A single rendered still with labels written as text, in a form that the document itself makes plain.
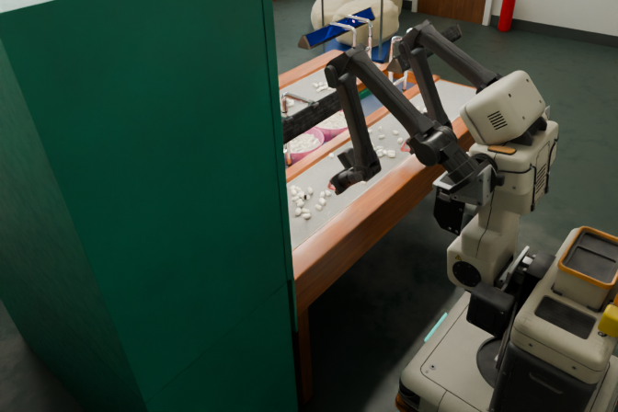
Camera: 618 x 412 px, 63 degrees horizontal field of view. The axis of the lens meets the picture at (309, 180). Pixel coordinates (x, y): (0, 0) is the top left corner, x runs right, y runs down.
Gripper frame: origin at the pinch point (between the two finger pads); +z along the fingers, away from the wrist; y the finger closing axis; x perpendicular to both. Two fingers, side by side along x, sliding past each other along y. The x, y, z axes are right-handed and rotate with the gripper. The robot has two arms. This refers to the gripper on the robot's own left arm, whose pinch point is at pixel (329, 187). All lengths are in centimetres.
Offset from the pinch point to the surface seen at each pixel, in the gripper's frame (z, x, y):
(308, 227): 7.9, 8.8, 12.9
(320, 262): -4.1, 18.8, 25.0
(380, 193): -2.3, 14.3, -19.0
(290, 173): 27.5, -11.3, -7.9
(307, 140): 42, -19, -39
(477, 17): 160, -35, -471
